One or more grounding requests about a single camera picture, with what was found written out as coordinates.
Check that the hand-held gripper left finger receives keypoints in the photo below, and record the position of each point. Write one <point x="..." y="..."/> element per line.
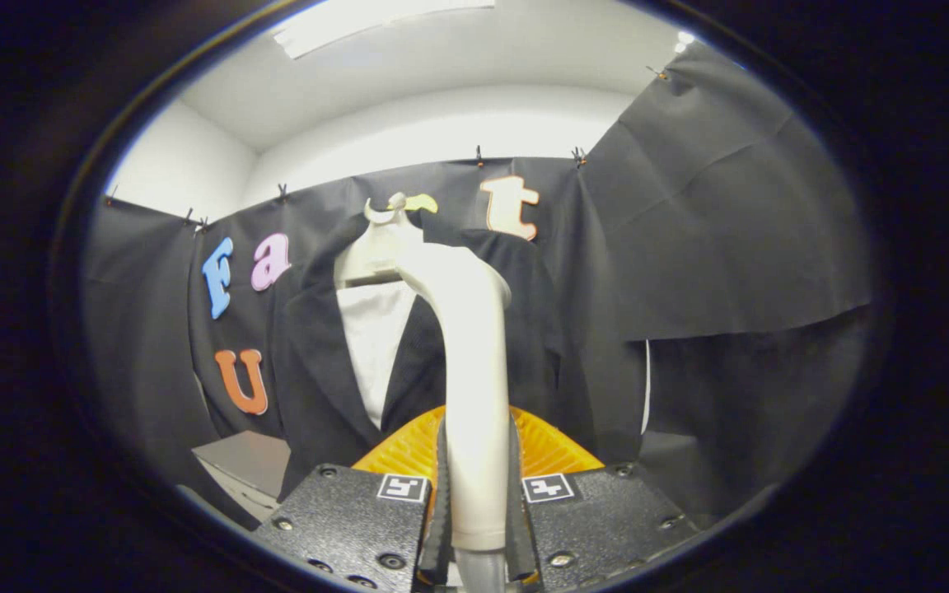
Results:
<point x="351" y="519"/>

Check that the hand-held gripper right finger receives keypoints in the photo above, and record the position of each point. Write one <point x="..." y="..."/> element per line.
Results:
<point x="598" y="519"/>

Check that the black blazer jacket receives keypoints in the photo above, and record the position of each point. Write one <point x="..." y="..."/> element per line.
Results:
<point x="326" y="371"/>

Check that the white garment steamer head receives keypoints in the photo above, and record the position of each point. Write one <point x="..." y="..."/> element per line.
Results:
<point x="474" y="412"/>

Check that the white clothes hanger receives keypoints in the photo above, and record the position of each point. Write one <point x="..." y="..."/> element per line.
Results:
<point x="371" y="251"/>

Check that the grey cabinet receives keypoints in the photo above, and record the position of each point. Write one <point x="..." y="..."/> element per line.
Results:
<point x="248" y="461"/>

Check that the white vertical pipe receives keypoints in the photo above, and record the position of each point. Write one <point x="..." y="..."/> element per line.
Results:
<point x="647" y="387"/>

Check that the white dress form torso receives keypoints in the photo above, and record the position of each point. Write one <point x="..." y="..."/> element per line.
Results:
<point x="371" y="346"/>

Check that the black backdrop cloth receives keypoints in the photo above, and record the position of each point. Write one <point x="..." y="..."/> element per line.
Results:
<point x="730" y="206"/>

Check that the row of small cloth clips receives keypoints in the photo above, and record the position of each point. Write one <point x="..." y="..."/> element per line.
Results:
<point x="479" y="155"/>

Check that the ceiling light panel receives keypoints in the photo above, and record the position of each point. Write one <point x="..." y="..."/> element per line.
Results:
<point x="376" y="21"/>

